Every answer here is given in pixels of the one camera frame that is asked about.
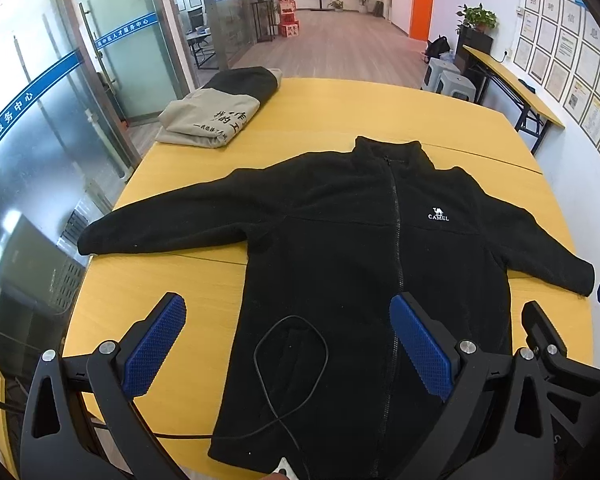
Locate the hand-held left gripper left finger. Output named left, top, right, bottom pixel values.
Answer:
left=20, top=291, right=188, bottom=480

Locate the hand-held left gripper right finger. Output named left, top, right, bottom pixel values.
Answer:
left=389, top=291, right=557, bottom=480

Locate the black fleece jacket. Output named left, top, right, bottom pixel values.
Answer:
left=77, top=135, right=596, bottom=480

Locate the long wooden folding table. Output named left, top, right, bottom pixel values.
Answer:
left=462, top=44, right=566, bottom=156

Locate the folded beige and grey sweatshirt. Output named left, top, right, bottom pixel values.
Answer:
left=155, top=66, right=284, bottom=151

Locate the grey plastic stool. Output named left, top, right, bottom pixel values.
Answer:
left=436, top=71, right=477, bottom=104
left=422, top=57, right=462, bottom=92

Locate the black cabinet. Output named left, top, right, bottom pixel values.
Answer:
left=454, top=27, right=495, bottom=75

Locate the black backpack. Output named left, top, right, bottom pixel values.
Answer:
left=424, top=35, right=451, bottom=64

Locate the leafy green potted plant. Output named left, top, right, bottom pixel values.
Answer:
left=456, top=3, right=499, bottom=36

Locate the office desk behind glass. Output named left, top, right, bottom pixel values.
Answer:
left=186, top=24, right=222, bottom=70

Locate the orange door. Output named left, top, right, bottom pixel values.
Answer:
left=410, top=0, right=437, bottom=42

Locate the stack of red cartons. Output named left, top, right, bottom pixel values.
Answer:
left=276, top=0, right=301, bottom=39

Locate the black metal plant stand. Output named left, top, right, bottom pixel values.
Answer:
left=250, top=0, right=279, bottom=44

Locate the thin black cable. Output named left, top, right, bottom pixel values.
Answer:
left=152, top=315, right=330, bottom=480

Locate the wall of framed notices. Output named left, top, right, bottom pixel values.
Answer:
left=512, top=0, right=600, bottom=177

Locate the steel glass door handle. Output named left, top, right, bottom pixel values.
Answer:
left=78, top=2, right=119, bottom=94

